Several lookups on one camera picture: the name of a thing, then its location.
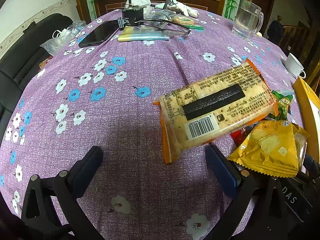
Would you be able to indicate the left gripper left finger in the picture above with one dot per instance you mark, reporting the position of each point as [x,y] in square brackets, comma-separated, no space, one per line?
[50,204]

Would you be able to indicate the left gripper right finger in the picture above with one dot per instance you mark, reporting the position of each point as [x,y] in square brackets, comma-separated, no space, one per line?
[266,219]

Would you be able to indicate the yellow cheese crackers bag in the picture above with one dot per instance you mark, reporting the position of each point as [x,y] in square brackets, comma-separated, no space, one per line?
[274,148]

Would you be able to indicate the orange cracker pack with barcode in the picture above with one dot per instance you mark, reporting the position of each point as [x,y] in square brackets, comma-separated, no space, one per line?
[204,110]

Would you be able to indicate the green snack packet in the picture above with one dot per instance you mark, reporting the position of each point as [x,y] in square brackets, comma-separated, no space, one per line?
[283,104]

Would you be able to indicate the yellow cardboard tray box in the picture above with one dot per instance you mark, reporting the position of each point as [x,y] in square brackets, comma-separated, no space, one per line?
[309,106]

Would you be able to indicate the white ceramic cup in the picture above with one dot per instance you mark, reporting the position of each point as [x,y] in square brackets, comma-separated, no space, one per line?
[294,67]

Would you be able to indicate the purple floral tablecloth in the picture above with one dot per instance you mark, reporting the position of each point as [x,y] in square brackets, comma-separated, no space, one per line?
[104,96]

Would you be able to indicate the black leather chair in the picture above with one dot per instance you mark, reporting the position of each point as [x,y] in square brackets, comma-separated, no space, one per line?
[21,62]

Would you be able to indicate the glass beer mug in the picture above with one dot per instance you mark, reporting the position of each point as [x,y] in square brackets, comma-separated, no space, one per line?
[249,19]

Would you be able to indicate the green biscuit packet on table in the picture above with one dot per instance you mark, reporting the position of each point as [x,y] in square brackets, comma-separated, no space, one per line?
[187,22]

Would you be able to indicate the clear plastic bag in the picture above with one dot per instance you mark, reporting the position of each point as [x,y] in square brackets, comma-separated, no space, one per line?
[61,38]

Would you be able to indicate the yellow blue booklet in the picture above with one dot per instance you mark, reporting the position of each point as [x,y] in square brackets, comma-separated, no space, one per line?
[141,34]

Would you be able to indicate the white glove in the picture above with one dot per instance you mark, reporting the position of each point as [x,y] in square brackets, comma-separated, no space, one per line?
[179,7]

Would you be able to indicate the black smartphone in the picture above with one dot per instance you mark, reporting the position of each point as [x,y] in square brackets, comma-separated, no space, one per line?
[100,34]

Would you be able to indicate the white round helmet object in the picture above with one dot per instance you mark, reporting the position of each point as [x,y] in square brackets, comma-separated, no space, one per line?
[145,4]

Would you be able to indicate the black camera device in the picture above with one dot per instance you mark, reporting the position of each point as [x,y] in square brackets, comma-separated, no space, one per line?
[131,16]

